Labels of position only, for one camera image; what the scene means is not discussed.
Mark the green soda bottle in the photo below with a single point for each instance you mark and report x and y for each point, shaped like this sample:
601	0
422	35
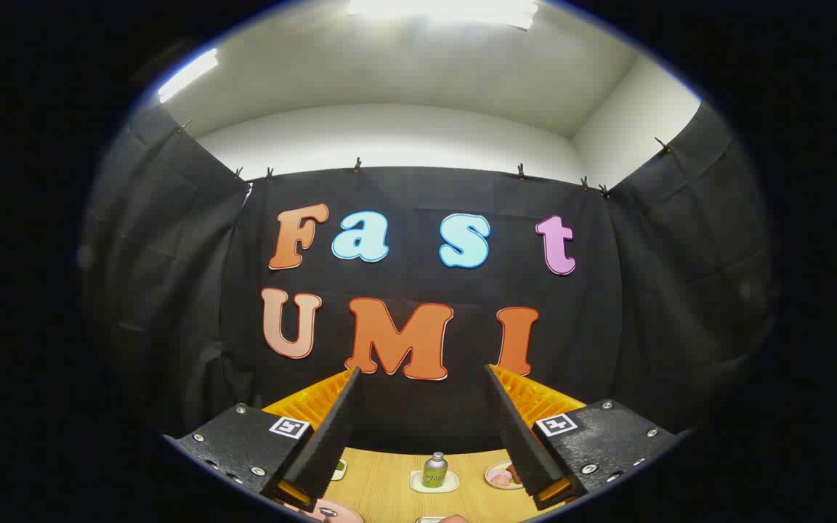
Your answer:
434	472

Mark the white divided bean dish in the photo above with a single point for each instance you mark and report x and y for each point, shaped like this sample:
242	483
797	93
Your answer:
339	469

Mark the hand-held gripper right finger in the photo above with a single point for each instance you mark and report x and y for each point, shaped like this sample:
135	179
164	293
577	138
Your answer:
516	428

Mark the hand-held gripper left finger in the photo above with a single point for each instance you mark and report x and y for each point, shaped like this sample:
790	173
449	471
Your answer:
331	428

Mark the wide ceiling light panel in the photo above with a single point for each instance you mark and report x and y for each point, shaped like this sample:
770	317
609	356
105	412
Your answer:
440	9

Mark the narrow ceiling light strip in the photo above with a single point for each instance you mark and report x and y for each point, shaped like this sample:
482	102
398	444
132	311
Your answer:
187	75

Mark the white plate with meat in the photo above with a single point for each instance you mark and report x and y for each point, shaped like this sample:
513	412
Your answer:
500	477

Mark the white square coaster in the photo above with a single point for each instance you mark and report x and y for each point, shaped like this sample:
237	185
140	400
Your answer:
453	485

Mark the pink round plate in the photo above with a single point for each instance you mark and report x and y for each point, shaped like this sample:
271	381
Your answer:
342	512

